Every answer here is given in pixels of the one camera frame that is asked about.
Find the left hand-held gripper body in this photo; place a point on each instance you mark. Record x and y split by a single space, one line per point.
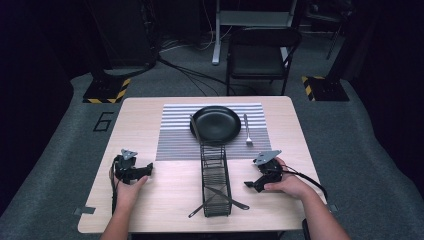
126 168

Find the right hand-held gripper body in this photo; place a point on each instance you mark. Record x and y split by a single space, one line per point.
270 173

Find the person's right hand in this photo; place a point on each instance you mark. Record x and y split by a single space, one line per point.
293 185

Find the person's left hand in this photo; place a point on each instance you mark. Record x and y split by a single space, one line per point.
126 195

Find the dark long utensil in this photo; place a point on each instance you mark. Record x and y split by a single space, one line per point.
238 204
197 210

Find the striped grey placemat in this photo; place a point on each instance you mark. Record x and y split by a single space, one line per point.
176 140

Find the silver fork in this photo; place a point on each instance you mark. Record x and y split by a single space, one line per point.
247 128

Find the grey tape strip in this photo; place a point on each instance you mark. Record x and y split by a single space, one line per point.
85 210

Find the black round plate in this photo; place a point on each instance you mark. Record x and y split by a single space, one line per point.
216 124

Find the yellow black striped stand base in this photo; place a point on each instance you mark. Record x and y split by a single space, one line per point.
105 90
328 88

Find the black folding chair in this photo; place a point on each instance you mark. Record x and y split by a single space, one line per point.
258 60

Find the black cabinet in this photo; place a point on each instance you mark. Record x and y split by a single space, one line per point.
126 33

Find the white metal desk frame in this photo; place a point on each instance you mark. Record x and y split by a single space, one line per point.
216 40

